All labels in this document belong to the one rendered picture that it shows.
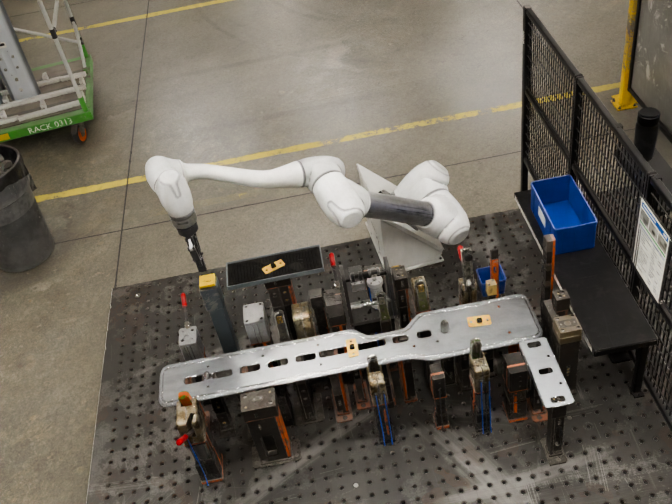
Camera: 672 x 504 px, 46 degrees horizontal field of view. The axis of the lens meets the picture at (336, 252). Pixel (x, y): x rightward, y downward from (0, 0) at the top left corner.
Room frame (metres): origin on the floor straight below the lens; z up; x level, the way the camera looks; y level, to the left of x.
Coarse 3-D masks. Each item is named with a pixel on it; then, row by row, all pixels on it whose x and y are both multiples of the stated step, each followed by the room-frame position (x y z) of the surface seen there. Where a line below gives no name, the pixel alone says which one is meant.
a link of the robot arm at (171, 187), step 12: (156, 180) 2.28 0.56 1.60; (168, 180) 2.19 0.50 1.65; (180, 180) 2.20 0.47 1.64; (156, 192) 2.25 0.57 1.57; (168, 192) 2.17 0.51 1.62; (180, 192) 2.18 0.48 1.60; (168, 204) 2.17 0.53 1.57; (180, 204) 2.17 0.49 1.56; (192, 204) 2.21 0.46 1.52; (180, 216) 2.17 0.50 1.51
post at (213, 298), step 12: (216, 276) 2.24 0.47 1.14; (204, 288) 2.19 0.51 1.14; (216, 288) 2.18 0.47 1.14; (204, 300) 2.18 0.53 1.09; (216, 300) 2.18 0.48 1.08; (216, 312) 2.18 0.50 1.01; (216, 324) 2.18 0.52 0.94; (228, 324) 2.19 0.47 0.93; (228, 336) 2.18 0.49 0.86; (228, 348) 2.18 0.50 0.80
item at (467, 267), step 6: (462, 252) 2.03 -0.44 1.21; (468, 252) 2.04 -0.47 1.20; (462, 258) 2.03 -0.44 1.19; (468, 258) 2.00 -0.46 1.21; (462, 264) 2.03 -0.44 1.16; (468, 264) 2.03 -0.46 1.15; (462, 270) 2.03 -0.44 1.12; (468, 270) 2.03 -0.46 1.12; (468, 276) 2.02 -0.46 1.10; (474, 288) 2.01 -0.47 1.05
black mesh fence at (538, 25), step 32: (544, 32) 2.87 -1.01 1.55; (544, 64) 2.88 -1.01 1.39; (576, 96) 2.48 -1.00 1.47; (544, 128) 2.85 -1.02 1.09; (576, 128) 2.48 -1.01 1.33; (576, 160) 2.47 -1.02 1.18; (608, 160) 2.18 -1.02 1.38; (640, 160) 1.94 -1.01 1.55; (640, 192) 1.92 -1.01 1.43; (608, 224) 2.10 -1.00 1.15; (640, 288) 1.85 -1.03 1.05
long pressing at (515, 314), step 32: (416, 320) 1.95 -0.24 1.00; (448, 320) 1.92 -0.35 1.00; (512, 320) 1.86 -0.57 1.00; (256, 352) 1.95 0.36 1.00; (288, 352) 1.92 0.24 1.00; (384, 352) 1.83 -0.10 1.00; (416, 352) 1.80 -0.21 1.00; (448, 352) 1.77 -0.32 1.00; (160, 384) 1.89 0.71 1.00; (192, 384) 1.86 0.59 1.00; (224, 384) 1.83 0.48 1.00; (256, 384) 1.80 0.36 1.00
